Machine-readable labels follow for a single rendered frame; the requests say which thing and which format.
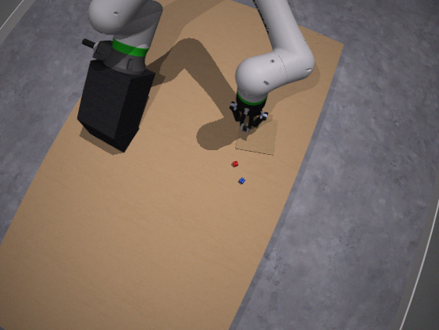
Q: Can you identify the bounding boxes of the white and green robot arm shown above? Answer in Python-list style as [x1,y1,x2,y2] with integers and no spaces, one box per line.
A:
[82,0,315,115]

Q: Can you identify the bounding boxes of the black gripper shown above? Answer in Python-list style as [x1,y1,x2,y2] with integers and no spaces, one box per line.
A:
[230,102,268,134]

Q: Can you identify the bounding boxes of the tan square mat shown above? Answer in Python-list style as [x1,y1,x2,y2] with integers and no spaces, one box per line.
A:
[236,119,278,155]

